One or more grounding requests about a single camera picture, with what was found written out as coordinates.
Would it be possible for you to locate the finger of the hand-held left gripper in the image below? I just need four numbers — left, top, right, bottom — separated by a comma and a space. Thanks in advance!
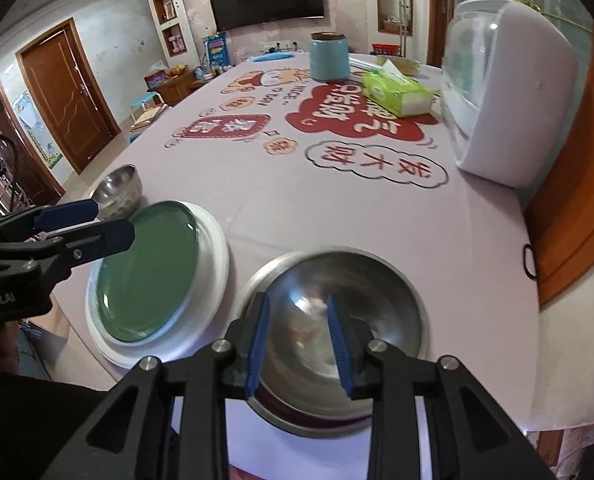
0, 199, 100, 245
0, 218, 136, 273

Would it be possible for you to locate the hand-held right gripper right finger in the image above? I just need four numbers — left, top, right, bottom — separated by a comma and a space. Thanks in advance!
326, 294, 558, 480

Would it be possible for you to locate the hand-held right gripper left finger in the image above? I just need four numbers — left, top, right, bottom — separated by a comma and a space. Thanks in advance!
59, 293, 270, 480

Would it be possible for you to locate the small steel bowl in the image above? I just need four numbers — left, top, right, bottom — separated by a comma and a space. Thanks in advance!
91, 164, 142, 220

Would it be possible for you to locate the green plate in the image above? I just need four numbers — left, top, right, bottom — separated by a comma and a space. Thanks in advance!
96, 201, 199, 343

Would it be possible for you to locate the wide rimmed steel bowl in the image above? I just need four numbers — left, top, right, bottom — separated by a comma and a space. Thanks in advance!
234, 246, 429, 433

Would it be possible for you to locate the white plate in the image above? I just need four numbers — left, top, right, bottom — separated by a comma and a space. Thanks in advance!
84, 201, 229, 368

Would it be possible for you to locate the brown wooden door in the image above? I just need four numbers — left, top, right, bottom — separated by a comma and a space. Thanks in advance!
16, 17, 120, 175

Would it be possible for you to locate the stack of books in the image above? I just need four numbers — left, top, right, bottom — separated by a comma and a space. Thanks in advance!
129, 102, 170, 133

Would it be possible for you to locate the light blue round stool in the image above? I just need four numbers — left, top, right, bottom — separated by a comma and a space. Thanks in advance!
128, 91, 164, 123

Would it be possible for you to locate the pink tissue box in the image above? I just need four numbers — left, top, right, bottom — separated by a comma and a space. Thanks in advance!
143, 60, 170, 92

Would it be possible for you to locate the blue printed box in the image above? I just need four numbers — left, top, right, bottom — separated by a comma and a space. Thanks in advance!
202, 34, 228, 67

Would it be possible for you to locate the green tissue pack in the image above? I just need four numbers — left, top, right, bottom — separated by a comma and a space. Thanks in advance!
362, 58, 440, 118

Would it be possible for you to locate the teal canister with brown lid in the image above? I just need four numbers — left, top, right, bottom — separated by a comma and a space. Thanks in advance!
310, 31, 350, 82

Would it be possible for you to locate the clear container with yellow contents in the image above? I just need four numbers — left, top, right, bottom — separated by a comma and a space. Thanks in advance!
377, 56, 422, 75

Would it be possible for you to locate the white countertop sterilizer cabinet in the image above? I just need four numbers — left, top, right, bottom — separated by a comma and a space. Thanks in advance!
441, 0, 578, 188

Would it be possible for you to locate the metal floor stand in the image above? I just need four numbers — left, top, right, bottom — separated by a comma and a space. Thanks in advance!
384, 0, 413, 56

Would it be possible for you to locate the colourful wall poster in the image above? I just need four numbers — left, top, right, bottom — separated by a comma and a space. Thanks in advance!
12, 91, 62, 170

